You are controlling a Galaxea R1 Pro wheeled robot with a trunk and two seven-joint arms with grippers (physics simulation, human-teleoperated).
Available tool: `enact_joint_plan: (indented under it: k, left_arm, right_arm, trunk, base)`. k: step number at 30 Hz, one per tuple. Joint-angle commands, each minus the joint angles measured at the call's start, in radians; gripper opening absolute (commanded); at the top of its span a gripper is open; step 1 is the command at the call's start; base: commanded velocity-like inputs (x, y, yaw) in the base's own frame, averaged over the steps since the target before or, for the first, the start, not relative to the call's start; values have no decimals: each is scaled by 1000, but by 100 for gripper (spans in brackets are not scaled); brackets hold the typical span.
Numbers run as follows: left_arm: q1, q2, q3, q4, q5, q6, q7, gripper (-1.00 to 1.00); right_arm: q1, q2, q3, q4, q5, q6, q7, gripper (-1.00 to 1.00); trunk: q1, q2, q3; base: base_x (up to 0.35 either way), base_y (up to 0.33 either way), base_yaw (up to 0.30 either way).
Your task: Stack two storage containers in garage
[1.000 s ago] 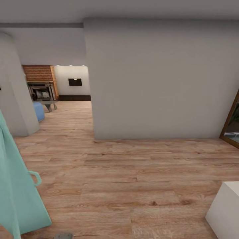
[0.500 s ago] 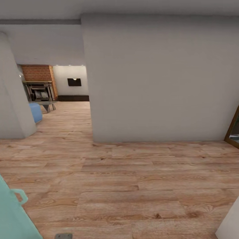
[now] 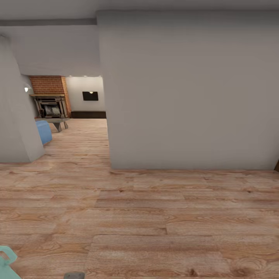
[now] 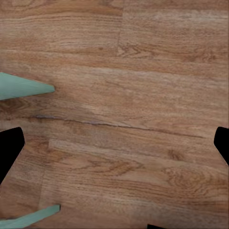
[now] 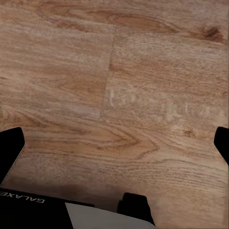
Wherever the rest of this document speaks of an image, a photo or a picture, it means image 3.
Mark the room light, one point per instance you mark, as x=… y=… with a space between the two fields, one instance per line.
x=26 y=85

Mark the wood fireplace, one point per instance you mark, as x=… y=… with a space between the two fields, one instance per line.
x=50 y=106

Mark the sofa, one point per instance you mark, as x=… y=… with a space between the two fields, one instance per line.
x=44 y=131

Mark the wall mounted tv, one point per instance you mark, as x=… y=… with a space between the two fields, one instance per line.
x=90 y=96

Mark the standing mirror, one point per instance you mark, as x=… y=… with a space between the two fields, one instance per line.
x=6 y=270

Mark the coffee table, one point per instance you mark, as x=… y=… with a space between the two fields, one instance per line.
x=55 y=121

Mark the cabinet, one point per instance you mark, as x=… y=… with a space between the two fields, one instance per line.
x=88 y=114

